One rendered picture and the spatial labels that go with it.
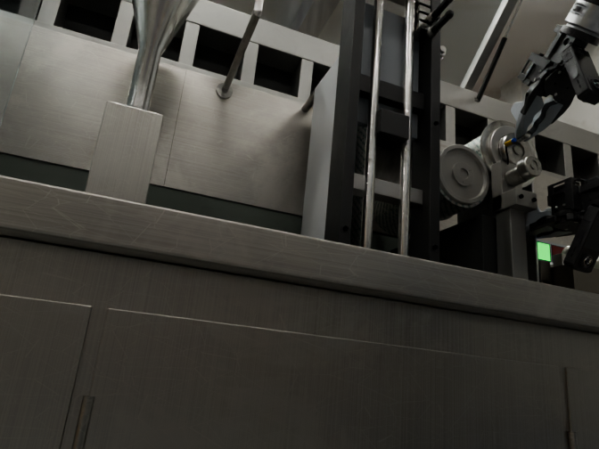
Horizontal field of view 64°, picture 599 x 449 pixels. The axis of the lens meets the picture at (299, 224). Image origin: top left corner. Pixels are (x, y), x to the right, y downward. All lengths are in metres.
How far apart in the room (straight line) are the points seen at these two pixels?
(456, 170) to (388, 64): 0.25
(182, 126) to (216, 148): 0.09
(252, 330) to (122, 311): 0.11
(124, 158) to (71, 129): 0.33
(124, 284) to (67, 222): 0.07
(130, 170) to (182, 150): 0.33
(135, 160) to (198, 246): 0.42
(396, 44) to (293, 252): 0.52
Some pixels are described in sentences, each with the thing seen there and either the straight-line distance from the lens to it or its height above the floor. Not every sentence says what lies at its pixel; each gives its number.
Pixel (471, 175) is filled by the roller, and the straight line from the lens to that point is 0.98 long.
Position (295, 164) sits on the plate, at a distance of 1.17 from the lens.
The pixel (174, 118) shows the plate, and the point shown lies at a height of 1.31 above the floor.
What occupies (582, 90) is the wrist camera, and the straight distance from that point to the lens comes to 0.97.
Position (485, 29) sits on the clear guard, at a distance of 1.60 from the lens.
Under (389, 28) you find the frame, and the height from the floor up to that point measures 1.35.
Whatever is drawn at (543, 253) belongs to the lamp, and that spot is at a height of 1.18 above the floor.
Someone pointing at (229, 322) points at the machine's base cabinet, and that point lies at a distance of 0.43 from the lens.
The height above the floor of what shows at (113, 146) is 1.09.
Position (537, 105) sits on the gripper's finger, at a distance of 1.03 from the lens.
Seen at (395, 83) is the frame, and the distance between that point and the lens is 0.82.
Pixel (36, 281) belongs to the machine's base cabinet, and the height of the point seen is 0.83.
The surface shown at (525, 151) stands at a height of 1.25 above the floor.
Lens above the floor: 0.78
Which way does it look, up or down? 18 degrees up
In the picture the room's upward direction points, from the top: 6 degrees clockwise
